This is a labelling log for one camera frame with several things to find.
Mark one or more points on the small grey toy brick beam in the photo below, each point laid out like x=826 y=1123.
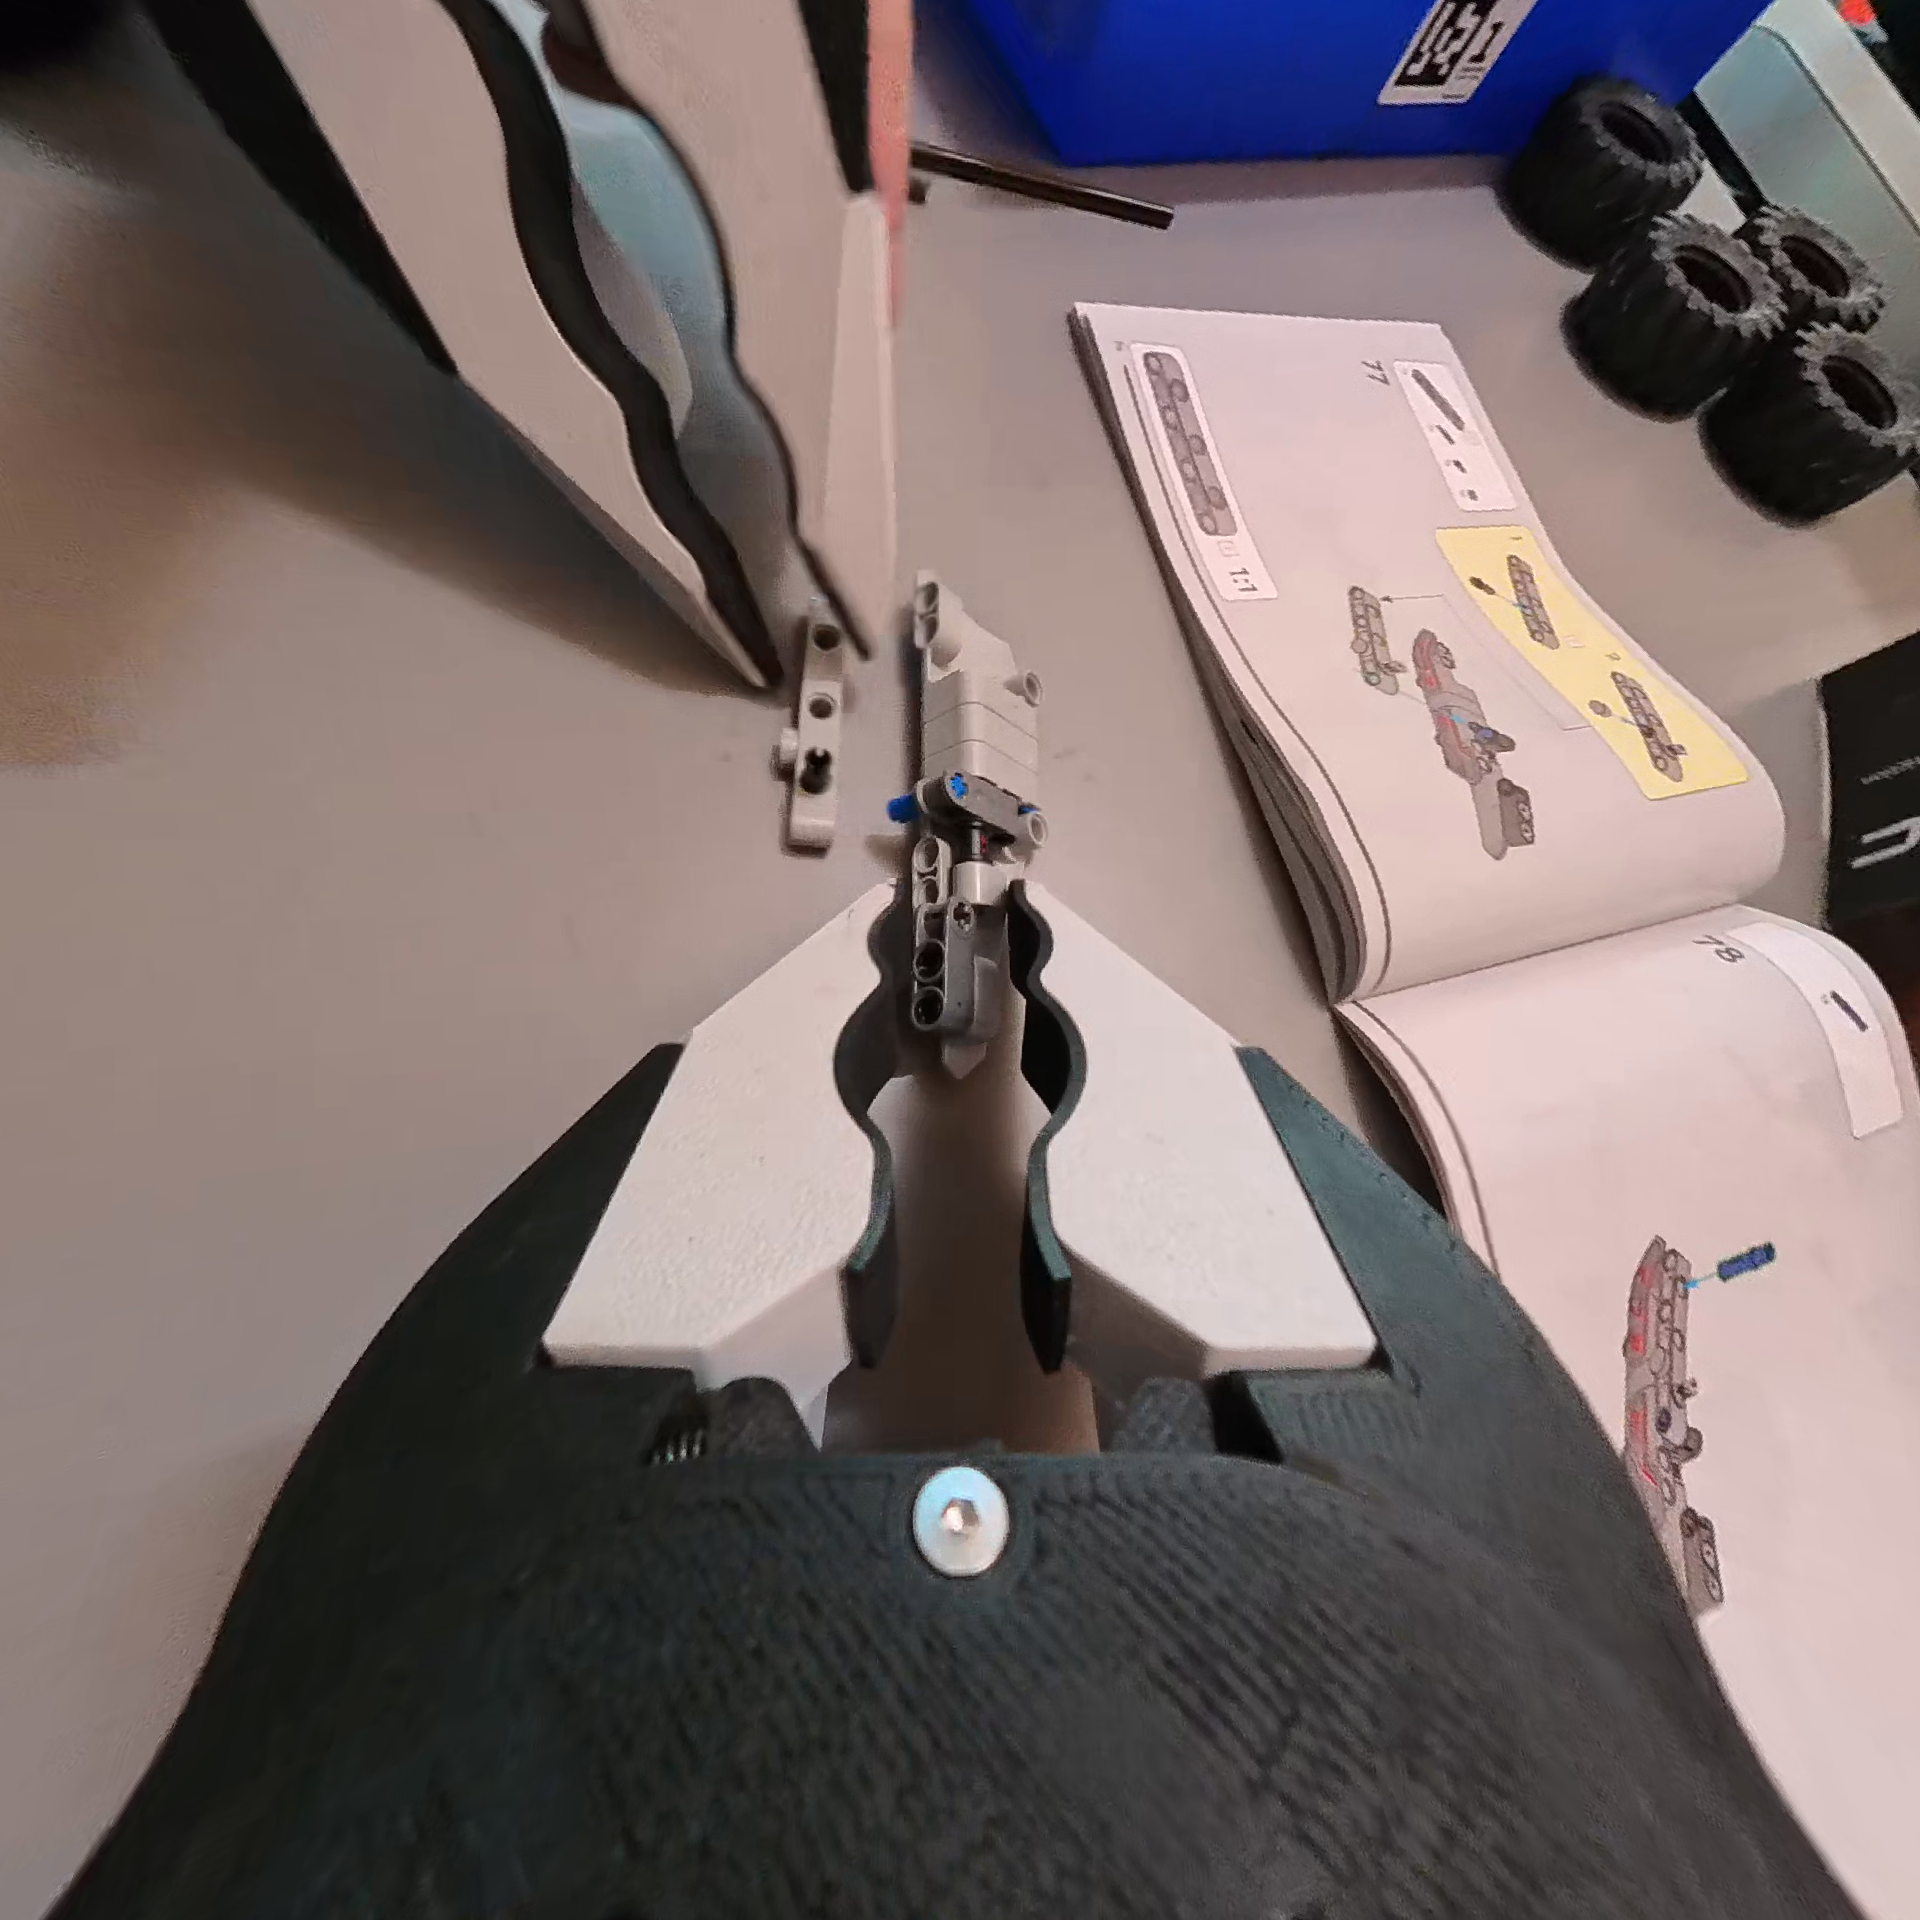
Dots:
x=816 y=749

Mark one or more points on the thin black axle rod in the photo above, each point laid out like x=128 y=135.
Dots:
x=1050 y=183

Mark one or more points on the open instruction booklet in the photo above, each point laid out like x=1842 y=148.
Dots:
x=1351 y=495

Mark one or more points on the pale plastic container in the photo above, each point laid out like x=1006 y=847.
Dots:
x=1847 y=152

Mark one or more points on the blue plastic bin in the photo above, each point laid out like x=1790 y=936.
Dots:
x=1201 y=75

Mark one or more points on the grey desk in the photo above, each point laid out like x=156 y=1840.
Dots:
x=303 y=900

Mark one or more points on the black toy tire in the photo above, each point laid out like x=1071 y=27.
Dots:
x=1604 y=163
x=1679 y=313
x=1817 y=268
x=1824 y=428

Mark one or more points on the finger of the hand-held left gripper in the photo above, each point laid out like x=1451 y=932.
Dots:
x=434 y=225
x=743 y=84

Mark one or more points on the grey toy brick assembly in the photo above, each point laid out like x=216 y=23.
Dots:
x=973 y=719

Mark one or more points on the black cardboard box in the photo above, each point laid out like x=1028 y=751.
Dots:
x=1875 y=781

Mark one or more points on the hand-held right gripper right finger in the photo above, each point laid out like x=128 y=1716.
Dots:
x=1201 y=1187

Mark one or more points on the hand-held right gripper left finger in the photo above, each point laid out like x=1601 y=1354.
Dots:
x=719 y=1187

